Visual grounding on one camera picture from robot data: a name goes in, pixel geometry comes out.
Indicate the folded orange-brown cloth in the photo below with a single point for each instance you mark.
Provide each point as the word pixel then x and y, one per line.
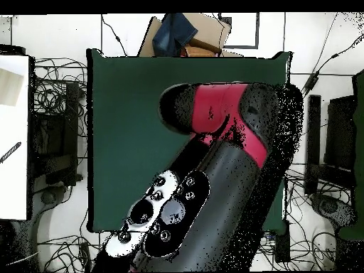
pixel 199 51

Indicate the black striped tool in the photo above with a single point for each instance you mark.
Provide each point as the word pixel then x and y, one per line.
pixel 11 151

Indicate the beige paper sheet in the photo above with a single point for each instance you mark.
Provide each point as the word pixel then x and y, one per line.
pixel 10 85

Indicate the black power strip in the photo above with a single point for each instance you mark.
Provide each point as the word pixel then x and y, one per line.
pixel 282 244

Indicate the blue denim jeans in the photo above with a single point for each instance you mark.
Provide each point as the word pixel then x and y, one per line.
pixel 170 34

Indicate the black flat panel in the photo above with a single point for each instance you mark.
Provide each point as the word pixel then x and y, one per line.
pixel 339 133

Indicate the brown cardboard box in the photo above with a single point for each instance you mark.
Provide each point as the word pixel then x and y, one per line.
pixel 209 28

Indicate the white desk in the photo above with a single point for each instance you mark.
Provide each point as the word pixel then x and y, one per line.
pixel 14 184

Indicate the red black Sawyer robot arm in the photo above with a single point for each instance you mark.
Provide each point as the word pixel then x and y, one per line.
pixel 227 199

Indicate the black upright bar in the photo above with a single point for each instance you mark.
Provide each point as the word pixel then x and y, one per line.
pixel 312 142

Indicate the dark green table cloth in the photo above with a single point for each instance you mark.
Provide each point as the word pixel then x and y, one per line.
pixel 128 128

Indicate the black equipment rack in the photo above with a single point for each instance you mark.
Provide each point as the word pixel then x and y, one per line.
pixel 47 142

